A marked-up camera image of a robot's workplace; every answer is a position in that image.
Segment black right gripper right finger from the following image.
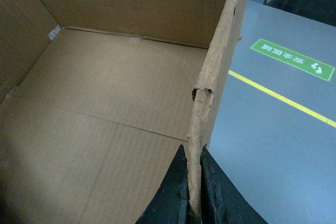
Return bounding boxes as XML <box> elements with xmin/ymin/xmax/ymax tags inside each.
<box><xmin>200</xmin><ymin>147</ymin><xmax>267</xmax><ymax>223</ymax></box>

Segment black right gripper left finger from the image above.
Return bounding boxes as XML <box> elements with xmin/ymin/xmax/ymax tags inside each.
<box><xmin>136</xmin><ymin>145</ymin><xmax>188</xmax><ymax>223</ymax></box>

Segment large cardboard box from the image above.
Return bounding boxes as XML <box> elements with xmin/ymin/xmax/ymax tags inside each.
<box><xmin>1</xmin><ymin>0</ymin><xmax>247</xmax><ymax>223</ymax></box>

